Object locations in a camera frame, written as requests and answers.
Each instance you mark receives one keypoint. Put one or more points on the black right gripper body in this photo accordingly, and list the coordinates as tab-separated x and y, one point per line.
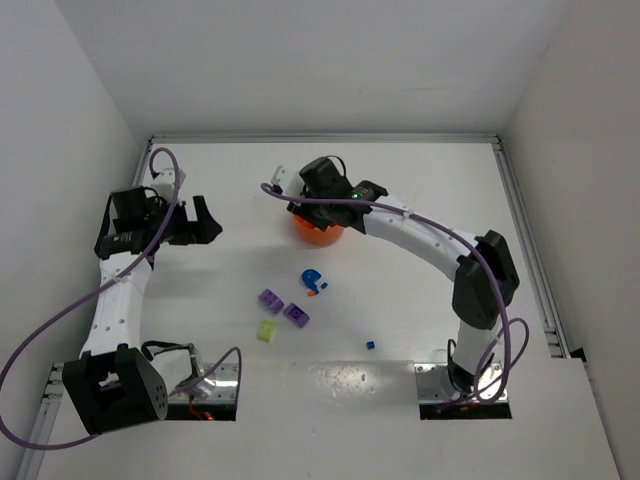
314	216

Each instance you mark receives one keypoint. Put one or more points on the purple square lego brick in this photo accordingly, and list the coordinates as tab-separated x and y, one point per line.
295	314

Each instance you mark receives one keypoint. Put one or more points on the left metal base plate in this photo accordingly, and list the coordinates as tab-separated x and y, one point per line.
218	388

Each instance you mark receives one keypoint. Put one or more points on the blue arch lego piece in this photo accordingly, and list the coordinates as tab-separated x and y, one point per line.
310	277

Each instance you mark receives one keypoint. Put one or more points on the purple rounded lego brick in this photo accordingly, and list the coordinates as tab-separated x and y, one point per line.
271	301

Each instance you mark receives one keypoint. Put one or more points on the metal base plate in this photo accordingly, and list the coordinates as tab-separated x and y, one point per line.
434	387
218	388

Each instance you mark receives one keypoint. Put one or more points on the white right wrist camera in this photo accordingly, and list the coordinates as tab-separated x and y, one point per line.
287	181

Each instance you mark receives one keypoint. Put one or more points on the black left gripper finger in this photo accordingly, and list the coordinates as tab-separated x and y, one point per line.
206	229
180	217

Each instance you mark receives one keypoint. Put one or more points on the orange round divided container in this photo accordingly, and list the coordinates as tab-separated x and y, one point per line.
315	236

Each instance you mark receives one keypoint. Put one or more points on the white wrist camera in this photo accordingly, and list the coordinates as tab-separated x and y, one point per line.
287	181
165	182

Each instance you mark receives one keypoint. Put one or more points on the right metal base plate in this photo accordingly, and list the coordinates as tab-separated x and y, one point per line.
434	387

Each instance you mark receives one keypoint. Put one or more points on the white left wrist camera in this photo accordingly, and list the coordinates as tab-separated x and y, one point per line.
165	182

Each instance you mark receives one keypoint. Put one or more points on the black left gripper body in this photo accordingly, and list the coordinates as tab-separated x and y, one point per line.
189	223

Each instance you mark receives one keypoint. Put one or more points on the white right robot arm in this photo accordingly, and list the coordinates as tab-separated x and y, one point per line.
480	267

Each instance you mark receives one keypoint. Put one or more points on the light green square lego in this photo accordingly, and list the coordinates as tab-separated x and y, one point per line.
266	331

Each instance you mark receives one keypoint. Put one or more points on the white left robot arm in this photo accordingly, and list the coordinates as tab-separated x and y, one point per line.
120	381

